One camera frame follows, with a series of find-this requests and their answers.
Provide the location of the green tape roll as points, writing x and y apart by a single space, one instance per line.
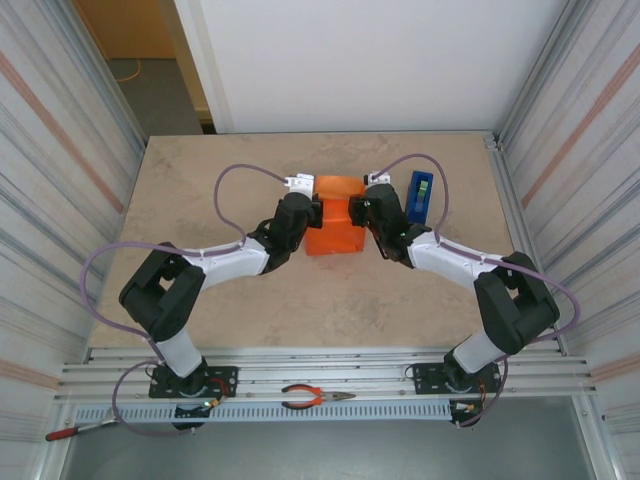
423 191

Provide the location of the white door frame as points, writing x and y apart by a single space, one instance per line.
200 50

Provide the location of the brown wooden door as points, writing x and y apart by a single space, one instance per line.
130 25

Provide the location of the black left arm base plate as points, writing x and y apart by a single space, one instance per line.
225 375

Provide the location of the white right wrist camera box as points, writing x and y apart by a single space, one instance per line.
380 178

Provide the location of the aluminium side rail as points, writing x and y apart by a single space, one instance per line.
505 165

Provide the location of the aluminium mounting rail frame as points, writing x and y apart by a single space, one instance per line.
325 365

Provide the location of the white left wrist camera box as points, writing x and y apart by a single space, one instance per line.
300 182

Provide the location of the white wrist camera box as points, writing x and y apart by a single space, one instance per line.
380 178
300 182

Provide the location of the orange wrapping paper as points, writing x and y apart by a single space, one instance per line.
335 235

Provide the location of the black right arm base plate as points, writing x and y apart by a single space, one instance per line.
425 375

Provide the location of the blue tape dispenser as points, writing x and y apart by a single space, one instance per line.
415 210

